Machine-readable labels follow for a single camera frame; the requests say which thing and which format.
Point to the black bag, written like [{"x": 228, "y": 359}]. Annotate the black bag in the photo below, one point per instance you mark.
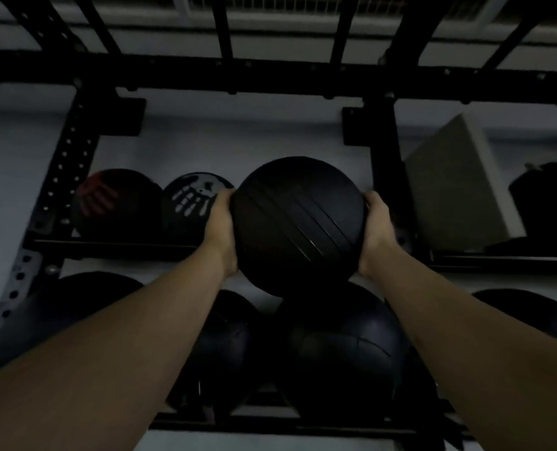
[{"x": 548, "y": 201}]

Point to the large black medicine ball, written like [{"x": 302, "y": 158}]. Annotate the large black medicine ball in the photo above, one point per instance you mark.
[
  {"x": 71, "y": 300},
  {"x": 537, "y": 312},
  {"x": 339, "y": 352},
  {"x": 226, "y": 352}
]

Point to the person's right forearm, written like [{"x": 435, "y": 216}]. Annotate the person's right forearm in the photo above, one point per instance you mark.
[{"x": 485, "y": 352}]

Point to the person's left forearm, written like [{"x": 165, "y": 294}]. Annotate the person's left forearm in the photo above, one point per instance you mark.
[{"x": 104, "y": 347}]

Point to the black ball with red handprint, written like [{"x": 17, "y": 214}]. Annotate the black ball with red handprint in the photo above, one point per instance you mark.
[{"x": 116, "y": 204}]

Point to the person's left hand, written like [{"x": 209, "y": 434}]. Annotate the person's left hand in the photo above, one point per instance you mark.
[{"x": 219, "y": 234}]

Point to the black ball with white handprint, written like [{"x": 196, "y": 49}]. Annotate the black ball with white handprint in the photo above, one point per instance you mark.
[{"x": 191, "y": 204}]

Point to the grey foam plyo box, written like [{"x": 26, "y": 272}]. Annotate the grey foam plyo box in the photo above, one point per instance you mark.
[{"x": 461, "y": 183}]

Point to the person's right hand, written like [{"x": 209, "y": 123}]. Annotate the person's right hand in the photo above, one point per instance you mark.
[{"x": 377, "y": 234}]

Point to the black metal storage rack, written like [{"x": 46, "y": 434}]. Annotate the black metal storage rack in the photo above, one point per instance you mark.
[{"x": 269, "y": 75}]

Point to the person's left thumb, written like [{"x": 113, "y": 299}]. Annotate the person's left thumb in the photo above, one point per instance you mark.
[{"x": 225, "y": 201}]

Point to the black ribbed slam ball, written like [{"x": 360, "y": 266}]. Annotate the black ribbed slam ball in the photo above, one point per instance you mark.
[{"x": 299, "y": 225}]

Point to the person's right thumb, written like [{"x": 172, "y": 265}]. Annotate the person's right thumb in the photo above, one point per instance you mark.
[{"x": 371, "y": 204}]

